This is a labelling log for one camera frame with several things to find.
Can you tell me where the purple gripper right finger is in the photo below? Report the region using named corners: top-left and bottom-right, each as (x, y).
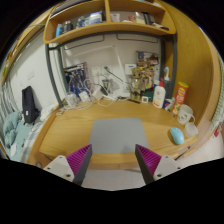
top-left (135, 144), bottom-right (181, 184)

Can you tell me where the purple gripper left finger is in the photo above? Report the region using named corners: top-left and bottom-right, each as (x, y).
top-left (44, 144), bottom-right (92, 186)

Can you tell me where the light blue computer mouse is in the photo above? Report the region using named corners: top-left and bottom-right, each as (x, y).
top-left (170, 127), bottom-right (184, 145)

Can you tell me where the grey mouse pad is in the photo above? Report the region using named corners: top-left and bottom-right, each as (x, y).
top-left (89, 117), bottom-right (148, 154)

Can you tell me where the black pen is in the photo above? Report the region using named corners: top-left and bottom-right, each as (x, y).
top-left (175, 146), bottom-right (191, 160)

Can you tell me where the clear plastic round container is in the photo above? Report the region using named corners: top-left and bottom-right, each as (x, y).
top-left (184, 122), bottom-right (198, 138)

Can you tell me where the white mug with print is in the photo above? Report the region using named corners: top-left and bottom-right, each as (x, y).
top-left (178, 104), bottom-right (195, 125)

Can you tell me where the clear glass jar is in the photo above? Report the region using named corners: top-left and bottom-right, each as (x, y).
top-left (66, 92), bottom-right (76, 108)

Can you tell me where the small white clock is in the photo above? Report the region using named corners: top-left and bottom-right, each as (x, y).
top-left (142, 96), bottom-right (149, 103)

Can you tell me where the teal blanket on bed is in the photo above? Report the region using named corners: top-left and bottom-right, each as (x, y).
top-left (3, 111), bottom-right (33, 162)

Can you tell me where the black backpack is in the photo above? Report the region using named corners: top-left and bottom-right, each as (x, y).
top-left (22, 86), bottom-right (40, 123)

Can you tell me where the white lotion bottle red cap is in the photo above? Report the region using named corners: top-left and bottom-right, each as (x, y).
top-left (153, 79), bottom-right (166, 109)

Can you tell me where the wooden model figure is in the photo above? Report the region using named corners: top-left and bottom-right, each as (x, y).
top-left (130, 67), bottom-right (145, 101)

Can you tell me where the white spray bottle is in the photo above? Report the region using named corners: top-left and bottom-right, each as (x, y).
top-left (164, 67), bottom-right (171, 98)

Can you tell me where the red chips can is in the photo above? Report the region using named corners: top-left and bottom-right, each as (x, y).
top-left (172, 81), bottom-right (189, 116)

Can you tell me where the wooden wall shelf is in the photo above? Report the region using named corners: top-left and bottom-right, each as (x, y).
top-left (43, 0), bottom-right (176, 44)

